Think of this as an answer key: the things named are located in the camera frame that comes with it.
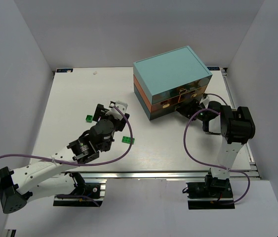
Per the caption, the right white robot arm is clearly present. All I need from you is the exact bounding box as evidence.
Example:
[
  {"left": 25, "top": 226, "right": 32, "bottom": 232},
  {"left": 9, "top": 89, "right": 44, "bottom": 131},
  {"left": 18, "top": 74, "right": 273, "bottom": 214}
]
[{"left": 122, "top": 101, "right": 255, "bottom": 192}]

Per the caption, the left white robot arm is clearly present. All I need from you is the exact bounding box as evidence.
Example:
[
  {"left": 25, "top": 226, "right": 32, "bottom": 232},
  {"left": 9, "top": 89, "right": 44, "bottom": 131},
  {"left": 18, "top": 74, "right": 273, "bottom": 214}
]
[{"left": 0, "top": 101, "right": 129, "bottom": 214}]

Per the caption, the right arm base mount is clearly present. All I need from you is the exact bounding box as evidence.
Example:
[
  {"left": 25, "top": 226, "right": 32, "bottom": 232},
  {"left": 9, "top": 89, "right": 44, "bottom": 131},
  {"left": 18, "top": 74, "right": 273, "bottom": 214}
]
[{"left": 182, "top": 173, "right": 235, "bottom": 210}]

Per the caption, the green lego plate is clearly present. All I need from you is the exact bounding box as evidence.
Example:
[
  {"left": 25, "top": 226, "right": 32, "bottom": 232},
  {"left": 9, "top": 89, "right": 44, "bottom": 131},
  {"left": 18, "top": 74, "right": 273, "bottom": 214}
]
[{"left": 121, "top": 136, "right": 135, "bottom": 144}]

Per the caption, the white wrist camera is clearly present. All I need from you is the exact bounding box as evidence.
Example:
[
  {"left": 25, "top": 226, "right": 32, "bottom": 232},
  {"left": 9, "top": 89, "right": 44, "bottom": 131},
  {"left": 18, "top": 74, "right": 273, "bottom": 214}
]
[
  {"left": 105, "top": 100, "right": 128, "bottom": 120},
  {"left": 200, "top": 95, "right": 210, "bottom": 109}
]

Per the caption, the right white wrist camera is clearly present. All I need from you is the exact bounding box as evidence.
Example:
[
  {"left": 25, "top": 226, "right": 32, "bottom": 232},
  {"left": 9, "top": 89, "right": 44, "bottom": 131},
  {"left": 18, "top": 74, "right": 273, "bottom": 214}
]
[{"left": 200, "top": 95, "right": 210, "bottom": 109}]

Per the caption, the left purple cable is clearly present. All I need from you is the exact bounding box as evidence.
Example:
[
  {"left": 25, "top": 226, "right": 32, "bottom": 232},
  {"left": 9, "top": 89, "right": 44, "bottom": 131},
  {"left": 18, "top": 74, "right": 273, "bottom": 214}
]
[{"left": 0, "top": 105, "right": 133, "bottom": 207}]

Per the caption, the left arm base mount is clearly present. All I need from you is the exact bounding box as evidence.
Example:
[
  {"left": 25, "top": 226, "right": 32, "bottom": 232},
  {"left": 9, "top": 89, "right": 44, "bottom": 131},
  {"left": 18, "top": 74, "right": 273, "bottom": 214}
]
[{"left": 53, "top": 172, "right": 105, "bottom": 207}]

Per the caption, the teal orange drawer cabinet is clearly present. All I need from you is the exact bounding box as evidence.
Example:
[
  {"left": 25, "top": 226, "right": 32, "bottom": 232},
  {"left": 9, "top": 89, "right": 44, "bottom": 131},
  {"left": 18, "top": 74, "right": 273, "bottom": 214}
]
[{"left": 133, "top": 46, "right": 212, "bottom": 120}]

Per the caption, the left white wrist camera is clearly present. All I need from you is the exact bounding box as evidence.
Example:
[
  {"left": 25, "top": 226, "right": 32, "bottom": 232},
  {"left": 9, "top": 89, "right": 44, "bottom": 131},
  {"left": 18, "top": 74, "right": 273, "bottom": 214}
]
[{"left": 105, "top": 100, "right": 128, "bottom": 120}]

